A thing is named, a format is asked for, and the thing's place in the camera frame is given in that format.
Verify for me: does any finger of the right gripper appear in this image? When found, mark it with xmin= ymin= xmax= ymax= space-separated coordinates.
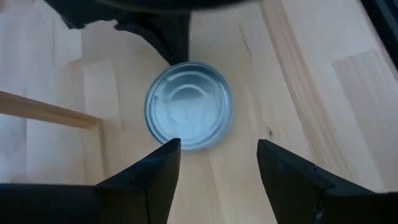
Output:
xmin=62 ymin=11 xmax=118 ymax=30
xmin=116 ymin=14 xmax=191 ymax=65

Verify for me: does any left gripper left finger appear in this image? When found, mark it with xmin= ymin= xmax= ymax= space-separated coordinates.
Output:
xmin=94 ymin=138 xmax=182 ymax=224

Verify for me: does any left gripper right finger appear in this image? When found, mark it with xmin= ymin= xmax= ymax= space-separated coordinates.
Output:
xmin=256 ymin=139 xmax=336 ymax=224

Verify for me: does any tuna can green white label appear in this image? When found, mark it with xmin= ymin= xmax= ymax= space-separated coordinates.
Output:
xmin=144 ymin=61 xmax=234 ymax=152

